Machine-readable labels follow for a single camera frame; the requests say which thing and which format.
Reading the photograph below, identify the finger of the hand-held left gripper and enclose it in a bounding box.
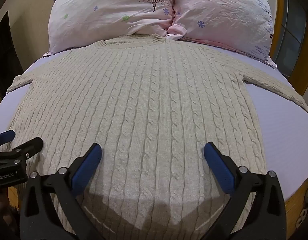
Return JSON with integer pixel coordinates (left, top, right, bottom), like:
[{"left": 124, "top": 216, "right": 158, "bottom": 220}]
[
  {"left": 0, "top": 129, "right": 16, "bottom": 147},
  {"left": 0, "top": 137, "right": 44, "bottom": 167}
]

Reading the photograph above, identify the cream cable-knit sweater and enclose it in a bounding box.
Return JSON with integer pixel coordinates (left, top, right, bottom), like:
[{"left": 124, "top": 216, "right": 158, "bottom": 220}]
[{"left": 6, "top": 34, "right": 308, "bottom": 239}]

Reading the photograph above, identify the pink floral pillow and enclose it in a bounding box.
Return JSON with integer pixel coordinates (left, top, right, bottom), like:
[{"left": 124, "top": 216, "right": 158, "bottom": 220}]
[
  {"left": 42, "top": 0, "right": 178, "bottom": 57},
  {"left": 166, "top": 0, "right": 277, "bottom": 68}
]

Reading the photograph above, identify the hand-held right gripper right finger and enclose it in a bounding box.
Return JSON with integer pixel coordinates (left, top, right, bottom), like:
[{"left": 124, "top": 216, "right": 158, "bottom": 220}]
[{"left": 203, "top": 142, "right": 287, "bottom": 240}]

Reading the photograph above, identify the yellow wooden window frame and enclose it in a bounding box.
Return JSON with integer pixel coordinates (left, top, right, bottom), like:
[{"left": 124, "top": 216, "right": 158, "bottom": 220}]
[{"left": 271, "top": 0, "right": 308, "bottom": 95}]

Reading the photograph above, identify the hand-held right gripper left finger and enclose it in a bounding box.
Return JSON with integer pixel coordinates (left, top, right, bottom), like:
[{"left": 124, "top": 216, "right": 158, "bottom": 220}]
[{"left": 20, "top": 143, "right": 106, "bottom": 240}]

